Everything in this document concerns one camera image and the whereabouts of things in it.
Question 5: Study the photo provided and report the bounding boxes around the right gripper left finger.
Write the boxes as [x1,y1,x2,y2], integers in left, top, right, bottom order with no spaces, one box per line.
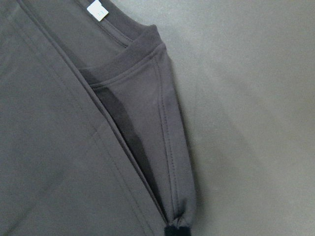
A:
[164,225,178,236]

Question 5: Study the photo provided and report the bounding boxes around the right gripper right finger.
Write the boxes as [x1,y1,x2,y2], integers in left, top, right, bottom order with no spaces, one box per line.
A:
[178,226,191,236]

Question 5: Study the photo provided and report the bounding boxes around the dark brown t-shirt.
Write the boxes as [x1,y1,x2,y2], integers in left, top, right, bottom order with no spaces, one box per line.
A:
[0,0,196,236]

